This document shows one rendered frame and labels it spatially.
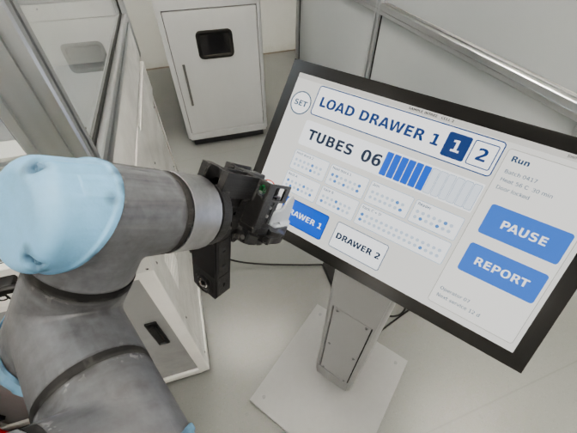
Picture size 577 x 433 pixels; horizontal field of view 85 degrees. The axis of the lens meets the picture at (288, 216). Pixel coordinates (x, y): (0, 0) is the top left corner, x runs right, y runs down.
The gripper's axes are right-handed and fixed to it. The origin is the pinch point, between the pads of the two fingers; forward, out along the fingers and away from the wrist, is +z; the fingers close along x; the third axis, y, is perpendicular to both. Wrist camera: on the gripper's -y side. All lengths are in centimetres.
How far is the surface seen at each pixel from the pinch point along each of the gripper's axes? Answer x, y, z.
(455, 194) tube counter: -20.8, 14.8, 7.2
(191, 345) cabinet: 29, -63, 37
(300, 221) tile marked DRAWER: -0.4, 0.2, 7.4
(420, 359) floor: -41, -50, 102
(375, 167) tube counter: -8.5, 13.9, 7.3
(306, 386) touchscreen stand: -8, -72, 70
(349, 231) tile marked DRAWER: -9.2, 2.7, 7.3
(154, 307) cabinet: 32, -43, 16
